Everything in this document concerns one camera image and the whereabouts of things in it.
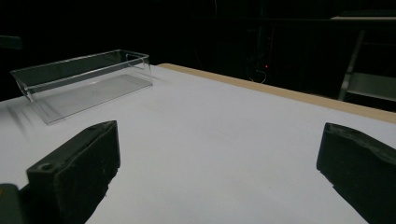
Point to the clear plastic box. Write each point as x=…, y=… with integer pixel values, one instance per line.
x=93, y=90

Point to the white metal table frame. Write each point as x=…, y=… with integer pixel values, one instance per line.
x=370, y=84

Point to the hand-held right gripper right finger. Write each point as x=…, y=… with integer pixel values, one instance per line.
x=361, y=168

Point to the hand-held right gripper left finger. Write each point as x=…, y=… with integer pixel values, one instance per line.
x=71, y=174

